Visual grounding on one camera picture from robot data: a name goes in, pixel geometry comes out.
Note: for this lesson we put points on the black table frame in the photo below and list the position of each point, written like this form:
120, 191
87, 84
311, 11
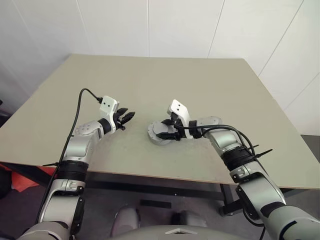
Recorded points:
155, 186

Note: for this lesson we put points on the black zip tie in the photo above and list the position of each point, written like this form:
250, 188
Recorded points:
264, 152
253, 146

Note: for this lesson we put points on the grey robot torso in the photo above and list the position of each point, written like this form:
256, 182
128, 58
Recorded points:
175, 235

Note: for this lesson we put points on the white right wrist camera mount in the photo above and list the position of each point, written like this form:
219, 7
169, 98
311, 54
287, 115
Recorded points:
178, 106

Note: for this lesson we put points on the red orange cloth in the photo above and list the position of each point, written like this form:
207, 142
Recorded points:
22, 183

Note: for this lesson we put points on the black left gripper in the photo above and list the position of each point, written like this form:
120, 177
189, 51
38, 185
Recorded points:
119, 123

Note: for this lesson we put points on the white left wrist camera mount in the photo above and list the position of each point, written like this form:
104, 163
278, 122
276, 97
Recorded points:
108, 103

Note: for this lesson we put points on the grey rounded shape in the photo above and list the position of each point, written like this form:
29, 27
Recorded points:
127, 220

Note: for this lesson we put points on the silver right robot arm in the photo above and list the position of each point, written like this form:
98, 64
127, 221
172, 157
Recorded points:
225, 140

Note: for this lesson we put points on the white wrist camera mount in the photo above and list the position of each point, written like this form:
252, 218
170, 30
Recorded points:
108, 103
178, 106

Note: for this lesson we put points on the round silver motor lid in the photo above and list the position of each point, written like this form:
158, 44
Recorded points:
157, 128

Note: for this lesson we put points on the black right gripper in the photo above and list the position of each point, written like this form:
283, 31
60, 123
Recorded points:
178, 128

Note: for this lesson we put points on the black floor strip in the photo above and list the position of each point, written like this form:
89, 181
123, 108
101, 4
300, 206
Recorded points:
156, 204

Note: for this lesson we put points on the black bag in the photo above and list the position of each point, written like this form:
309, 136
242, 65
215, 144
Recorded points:
5, 185

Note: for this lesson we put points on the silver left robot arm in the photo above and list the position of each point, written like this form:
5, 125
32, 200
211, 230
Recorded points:
75, 147

